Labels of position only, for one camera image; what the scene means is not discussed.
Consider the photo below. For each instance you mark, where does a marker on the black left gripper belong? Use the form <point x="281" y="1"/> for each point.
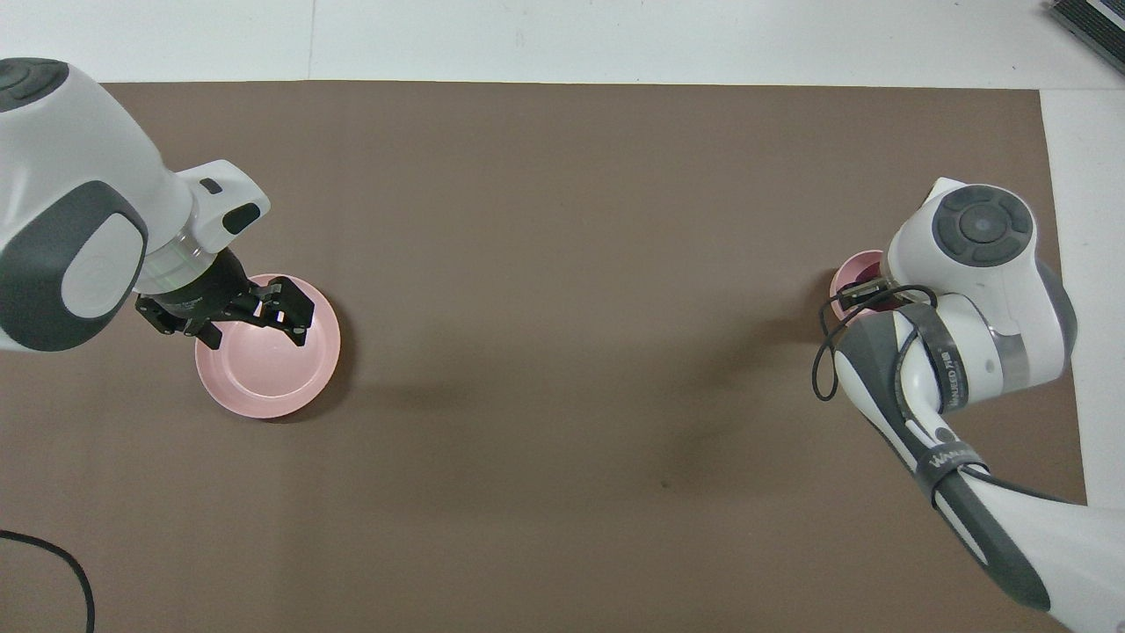
<point x="198" y="299"/>

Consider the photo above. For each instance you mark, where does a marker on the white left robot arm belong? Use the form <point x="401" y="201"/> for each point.
<point x="79" y="176"/>

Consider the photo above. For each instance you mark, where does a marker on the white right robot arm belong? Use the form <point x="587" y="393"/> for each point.
<point x="976" y="264"/>

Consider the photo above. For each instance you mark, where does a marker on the pink bowl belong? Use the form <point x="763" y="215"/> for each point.
<point x="857" y="266"/>

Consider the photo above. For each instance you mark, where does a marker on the pink plate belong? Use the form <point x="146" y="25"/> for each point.
<point x="264" y="378"/>

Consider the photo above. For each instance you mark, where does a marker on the brown table mat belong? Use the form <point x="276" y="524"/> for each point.
<point x="562" y="352"/>

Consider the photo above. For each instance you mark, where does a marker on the dark grey ribbed device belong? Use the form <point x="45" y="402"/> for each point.
<point x="1103" y="31"/>

